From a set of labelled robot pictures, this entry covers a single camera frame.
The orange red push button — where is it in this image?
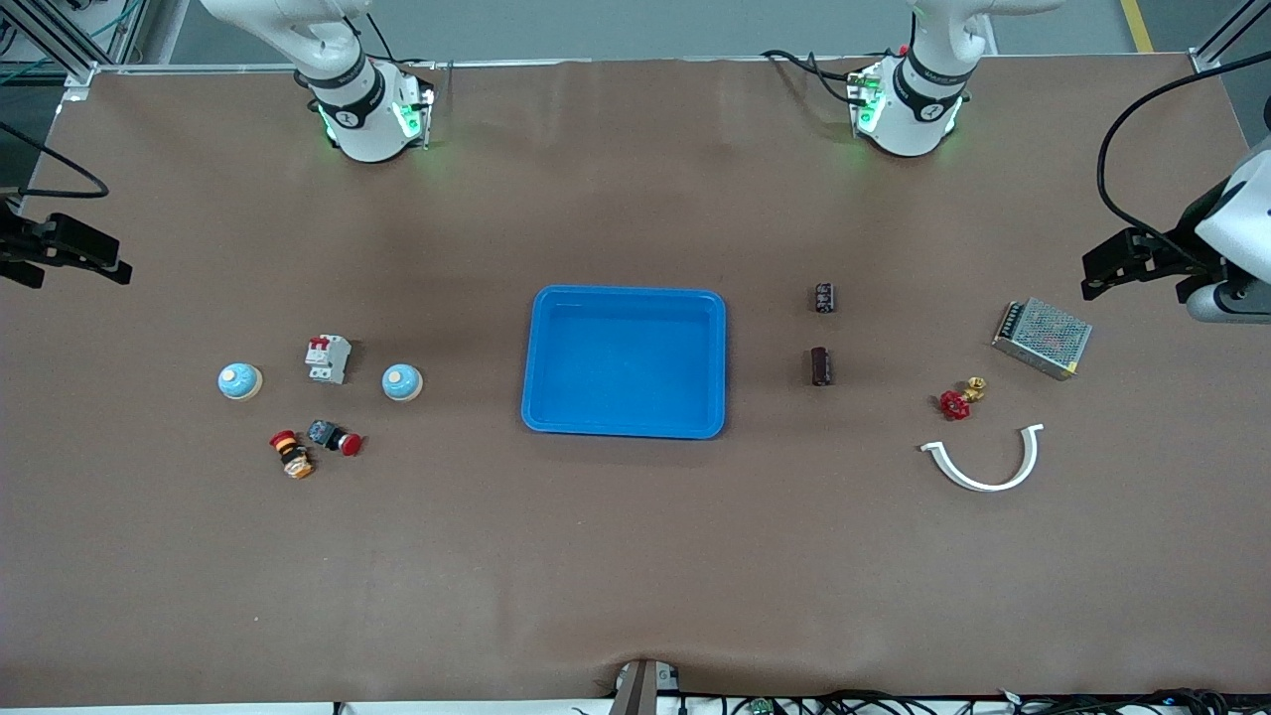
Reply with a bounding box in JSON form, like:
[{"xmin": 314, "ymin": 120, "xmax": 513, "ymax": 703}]
[{"xmin": 269, "ymin": 429, "xmax": 317, "ymax": 481}]

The metal mesh power supply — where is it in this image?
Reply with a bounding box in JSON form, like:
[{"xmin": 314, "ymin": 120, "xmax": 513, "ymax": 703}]
[{"xmin": 991, "ymin": 297, "xmax": 1094, "ymax": 381}]

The black left arm base cable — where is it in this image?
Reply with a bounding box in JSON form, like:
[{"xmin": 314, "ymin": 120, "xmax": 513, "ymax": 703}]
[{"xmin": 763, "ymin": 48, "xmax": 857, "ymax": 108}]

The white curved plastic clamp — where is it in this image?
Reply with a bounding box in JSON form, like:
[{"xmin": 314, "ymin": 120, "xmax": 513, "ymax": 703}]
[{"xmin": 919, "ymin": 424, "xmax": 1046, "ymax": 494}]

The red emergency stop button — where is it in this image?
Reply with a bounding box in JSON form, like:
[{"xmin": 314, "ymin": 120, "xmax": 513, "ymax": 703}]
[{"xmin": 306, "ymin": 419, "xmax": 364, "ymax": 458}]

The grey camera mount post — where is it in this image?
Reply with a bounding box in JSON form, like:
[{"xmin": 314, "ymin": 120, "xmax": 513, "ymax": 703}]
[{"xmin": 608, "ymin": 657, "xmax": 684, "ymax": 715}]

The blue plastic tray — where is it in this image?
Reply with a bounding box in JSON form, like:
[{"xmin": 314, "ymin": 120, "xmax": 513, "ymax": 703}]
[{"xmin": 521, "ymin": 285, "xmax": 728, "ymax": 441}]

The red handled brass valve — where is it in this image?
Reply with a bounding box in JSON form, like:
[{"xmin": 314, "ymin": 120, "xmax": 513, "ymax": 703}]
[{"xmin": 938, "ymin": 376, "xmax": 988, "ymax": 421}]

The brown table mat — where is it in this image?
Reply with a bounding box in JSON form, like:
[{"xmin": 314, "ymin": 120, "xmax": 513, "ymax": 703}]
[{"xmin": 0, "ymin": 55, "xmax": 1271, "ymax": 708}]

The black right arm base cable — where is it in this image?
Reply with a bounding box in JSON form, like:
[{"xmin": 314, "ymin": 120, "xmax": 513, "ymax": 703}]
[{"xmin": 365, "ymin": 10, "xmax": 438, "ymax": 71}]

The black arm base cable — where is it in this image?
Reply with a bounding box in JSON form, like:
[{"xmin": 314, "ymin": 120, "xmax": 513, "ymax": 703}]
[
  {"xmin": 763, "ymin": 48, "xmax": 857, "ymax": 108},
  {"xmin": 365, "ymin": 10, "xmax": 438, "ymax": 71}
]

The white red circuit breaker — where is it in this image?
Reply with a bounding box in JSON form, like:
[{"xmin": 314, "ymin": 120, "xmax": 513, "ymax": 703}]
[{"xmin": 304, "ymin": 334, "xmax": 353, "ymax": 385}]

